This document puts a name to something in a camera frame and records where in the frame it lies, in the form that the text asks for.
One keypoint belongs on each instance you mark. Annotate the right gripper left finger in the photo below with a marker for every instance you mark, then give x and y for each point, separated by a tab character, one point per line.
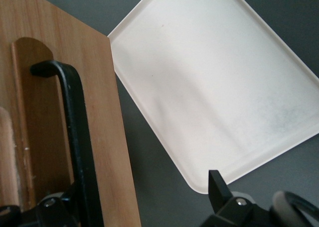
53	212

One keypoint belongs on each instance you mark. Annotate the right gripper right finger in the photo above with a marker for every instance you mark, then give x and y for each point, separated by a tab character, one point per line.
219	187

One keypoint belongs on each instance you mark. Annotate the cream plastic tray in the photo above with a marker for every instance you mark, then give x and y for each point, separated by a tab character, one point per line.
211	75

